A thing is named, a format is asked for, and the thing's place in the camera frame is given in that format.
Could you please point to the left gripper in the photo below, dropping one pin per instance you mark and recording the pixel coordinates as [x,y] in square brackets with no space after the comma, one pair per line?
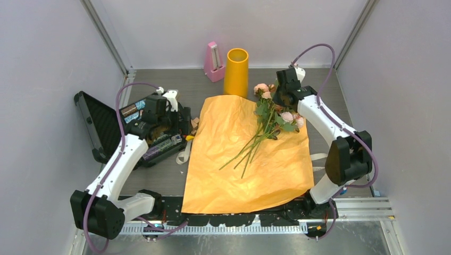
[182,127]

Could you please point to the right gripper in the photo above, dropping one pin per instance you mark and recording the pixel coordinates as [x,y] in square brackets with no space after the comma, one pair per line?
[276,98]

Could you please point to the pink flower bouquet orange wrap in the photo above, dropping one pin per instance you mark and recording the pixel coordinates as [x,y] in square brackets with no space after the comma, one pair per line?
[272,120]

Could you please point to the cream ribbon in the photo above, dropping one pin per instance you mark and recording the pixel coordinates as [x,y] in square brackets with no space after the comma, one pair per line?
[183,156]

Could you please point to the orange yellow wrapping paper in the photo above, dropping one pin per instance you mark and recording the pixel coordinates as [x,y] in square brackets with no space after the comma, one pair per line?
[224,178]

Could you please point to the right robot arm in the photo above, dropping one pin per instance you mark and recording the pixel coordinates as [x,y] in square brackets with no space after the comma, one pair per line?
[349,156]

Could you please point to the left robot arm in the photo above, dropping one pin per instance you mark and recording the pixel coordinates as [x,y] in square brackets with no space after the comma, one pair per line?
[100,209]

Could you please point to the yellow vase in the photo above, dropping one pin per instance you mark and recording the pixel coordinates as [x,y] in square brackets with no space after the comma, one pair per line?
[236,73]

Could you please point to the wooden blocks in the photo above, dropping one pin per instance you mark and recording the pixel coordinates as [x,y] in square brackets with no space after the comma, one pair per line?
[195,125]

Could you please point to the black open case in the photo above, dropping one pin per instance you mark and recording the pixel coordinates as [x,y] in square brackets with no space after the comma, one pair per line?
[106,126]

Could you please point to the pink metronome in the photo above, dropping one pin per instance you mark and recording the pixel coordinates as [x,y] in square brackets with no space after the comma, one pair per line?
[214,67]

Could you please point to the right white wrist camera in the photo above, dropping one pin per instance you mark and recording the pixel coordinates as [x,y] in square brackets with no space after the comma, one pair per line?
[299,72]

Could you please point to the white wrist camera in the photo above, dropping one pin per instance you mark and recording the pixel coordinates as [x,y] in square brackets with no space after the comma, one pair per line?
[171,98]
[299,72]

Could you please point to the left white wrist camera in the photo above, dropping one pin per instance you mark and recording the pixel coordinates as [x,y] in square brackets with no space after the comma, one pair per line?
[171,98]

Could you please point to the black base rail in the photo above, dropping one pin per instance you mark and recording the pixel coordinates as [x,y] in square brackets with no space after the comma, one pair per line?
[168,210]

